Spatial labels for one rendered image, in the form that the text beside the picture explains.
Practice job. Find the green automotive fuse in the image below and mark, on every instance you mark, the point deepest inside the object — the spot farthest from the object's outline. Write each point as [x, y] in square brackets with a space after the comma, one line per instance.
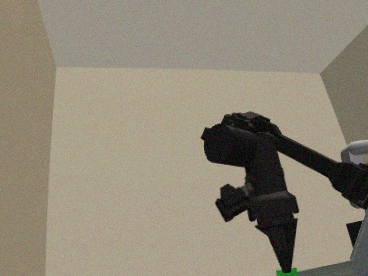
[293, 272]

